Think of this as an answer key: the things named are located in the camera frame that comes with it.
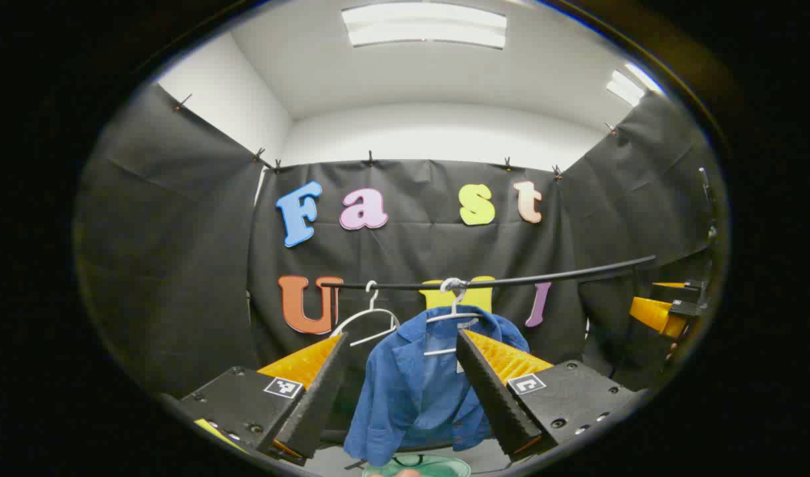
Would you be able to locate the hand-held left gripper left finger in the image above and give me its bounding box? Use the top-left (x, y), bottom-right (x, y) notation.
top-left (179, 333), bottom-right (350, 464)

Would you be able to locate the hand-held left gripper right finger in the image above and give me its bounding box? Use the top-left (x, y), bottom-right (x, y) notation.
top-left (455, 329), bottom-right (644, 462)

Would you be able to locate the blue shirt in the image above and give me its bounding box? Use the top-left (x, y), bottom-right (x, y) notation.
top-left (343, 306), bottom-right (531, 468)

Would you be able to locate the green laundry hamper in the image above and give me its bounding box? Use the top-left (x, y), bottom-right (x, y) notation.
top-left (362, 453), bottom-right (472, 477)

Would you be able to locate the white plastic hanger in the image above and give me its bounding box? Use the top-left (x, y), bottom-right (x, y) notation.
top-left (330, 280), bottom-right (400, 347)
top-left (423, 278), bottom-right (485, 357)

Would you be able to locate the black clothes rack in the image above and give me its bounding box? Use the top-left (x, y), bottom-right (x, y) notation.
top-left (320, 255), bottom-right (657, 382)

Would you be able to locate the black backdrop cloth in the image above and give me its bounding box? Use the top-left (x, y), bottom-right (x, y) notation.
top-left (74, 83), bottom-right (720, 398)

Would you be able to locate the small ceiling light panel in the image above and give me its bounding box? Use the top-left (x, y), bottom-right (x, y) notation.
top-left (605, 63), bottom-right (664, 107)

